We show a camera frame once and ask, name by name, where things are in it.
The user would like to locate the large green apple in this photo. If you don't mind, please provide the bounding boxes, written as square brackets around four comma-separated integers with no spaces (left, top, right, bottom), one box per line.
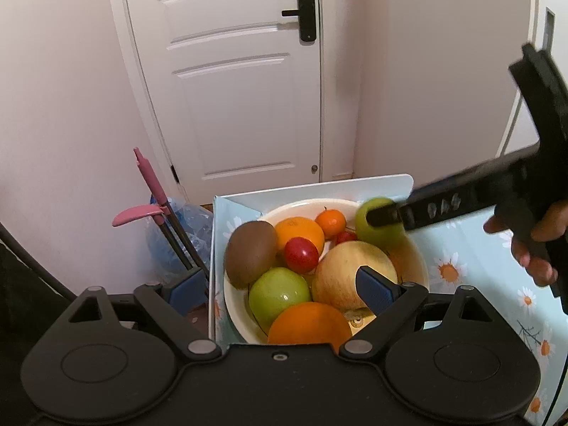
[248,267,311,333]

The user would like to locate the white door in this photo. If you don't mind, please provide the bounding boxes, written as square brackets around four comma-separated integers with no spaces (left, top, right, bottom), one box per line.
[110,0,322,204]

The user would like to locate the pink dustpan handle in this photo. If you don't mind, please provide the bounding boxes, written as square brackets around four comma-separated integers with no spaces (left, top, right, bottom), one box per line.
[112,204,168,227]

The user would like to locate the red plum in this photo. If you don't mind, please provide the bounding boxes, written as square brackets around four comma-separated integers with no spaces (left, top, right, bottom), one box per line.
[284,236,320,275]

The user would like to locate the black door handle lock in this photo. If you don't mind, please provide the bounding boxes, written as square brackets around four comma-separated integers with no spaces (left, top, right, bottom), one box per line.
[281,0,317,43]

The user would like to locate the yellow red apple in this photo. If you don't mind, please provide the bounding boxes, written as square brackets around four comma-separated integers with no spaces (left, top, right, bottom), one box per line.
[311,240,399,313]

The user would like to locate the blue daisy tablecloth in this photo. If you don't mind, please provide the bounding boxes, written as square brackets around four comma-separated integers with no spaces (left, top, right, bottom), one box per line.
[212,195,567,425]

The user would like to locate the small green apple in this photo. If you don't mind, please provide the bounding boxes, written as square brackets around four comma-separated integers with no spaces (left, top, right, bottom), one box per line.
[354,197,405,250]

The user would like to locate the person right hand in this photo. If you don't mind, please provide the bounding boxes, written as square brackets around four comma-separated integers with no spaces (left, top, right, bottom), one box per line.
[483,200,567,286]

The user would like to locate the cream cartoon plate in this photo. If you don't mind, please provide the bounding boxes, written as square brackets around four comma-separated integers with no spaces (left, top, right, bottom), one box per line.
[215,198,430,345]

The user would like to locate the small red cherry tomato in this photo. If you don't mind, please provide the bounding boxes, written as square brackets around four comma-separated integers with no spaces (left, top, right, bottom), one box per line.
[334,230,357,245]

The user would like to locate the blue plastic bag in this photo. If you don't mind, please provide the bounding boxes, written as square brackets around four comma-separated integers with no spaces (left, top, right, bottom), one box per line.
[143,194,215,283]

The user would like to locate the brown kiwi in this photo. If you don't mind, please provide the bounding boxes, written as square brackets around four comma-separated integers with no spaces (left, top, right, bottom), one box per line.
[224,220,278,289]

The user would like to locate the pink broom handle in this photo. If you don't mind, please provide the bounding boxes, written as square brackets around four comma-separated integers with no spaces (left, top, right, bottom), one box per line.
[133,147,207,272]

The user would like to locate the small tangerine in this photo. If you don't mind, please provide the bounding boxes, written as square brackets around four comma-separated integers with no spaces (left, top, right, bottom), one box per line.
[315,208,346,240]

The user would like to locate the black jacket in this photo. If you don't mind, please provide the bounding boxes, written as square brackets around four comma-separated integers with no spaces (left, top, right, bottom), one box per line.
[1,245,74,425]

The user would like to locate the black pole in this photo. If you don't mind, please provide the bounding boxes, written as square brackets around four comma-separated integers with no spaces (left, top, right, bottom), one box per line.
[0,224,77,301]

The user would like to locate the large orange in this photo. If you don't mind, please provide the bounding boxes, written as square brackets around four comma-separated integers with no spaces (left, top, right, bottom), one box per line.
[274,217,326,254]
[268,302,353,351]

